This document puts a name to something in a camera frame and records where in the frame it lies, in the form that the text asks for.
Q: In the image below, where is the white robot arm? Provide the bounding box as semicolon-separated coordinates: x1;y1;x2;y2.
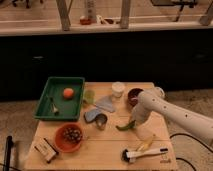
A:
132;87;213;141

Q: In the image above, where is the black white dish brush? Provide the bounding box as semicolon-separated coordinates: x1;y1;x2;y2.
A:
121;148;168;163

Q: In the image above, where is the green pepper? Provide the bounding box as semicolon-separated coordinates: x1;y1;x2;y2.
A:
116;120;135;131

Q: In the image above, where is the black cable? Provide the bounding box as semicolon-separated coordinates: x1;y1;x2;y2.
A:
169;132;213;171

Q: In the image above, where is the metal cup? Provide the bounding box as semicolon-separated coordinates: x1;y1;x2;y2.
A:
95;113;108;130

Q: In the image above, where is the small cardboard box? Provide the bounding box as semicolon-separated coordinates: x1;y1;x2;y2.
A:
34;138;59;163

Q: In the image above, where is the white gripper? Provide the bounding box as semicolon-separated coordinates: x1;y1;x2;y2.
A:
131;104;150;125

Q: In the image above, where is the red white bottle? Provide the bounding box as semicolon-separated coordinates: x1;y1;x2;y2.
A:
80;0;97;25

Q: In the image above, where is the black stand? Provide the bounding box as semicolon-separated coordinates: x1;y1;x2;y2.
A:
3;136;14;171

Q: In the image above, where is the light green cup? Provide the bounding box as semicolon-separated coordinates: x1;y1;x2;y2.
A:
83;90;95;104

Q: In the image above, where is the white cup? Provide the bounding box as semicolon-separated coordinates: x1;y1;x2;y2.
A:
112;82;125;98

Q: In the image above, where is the dark red bowl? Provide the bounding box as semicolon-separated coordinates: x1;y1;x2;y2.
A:
128;88;142;106

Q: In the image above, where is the yellow banana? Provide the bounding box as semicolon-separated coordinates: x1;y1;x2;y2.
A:
137;135;155;151

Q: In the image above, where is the small metal utensil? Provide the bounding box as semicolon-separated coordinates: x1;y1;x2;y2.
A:
49;97;59;115

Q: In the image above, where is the grey cloth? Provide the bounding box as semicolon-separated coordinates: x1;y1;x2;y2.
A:
94;96;115;113

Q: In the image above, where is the orange bowl with nuts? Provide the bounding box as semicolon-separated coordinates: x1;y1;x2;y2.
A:
54;122;83;153

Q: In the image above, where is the orange ball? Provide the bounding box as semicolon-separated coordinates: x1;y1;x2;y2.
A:
63;88;74;99

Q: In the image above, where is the green plastic tray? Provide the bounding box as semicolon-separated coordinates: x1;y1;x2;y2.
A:
34;77;85;121

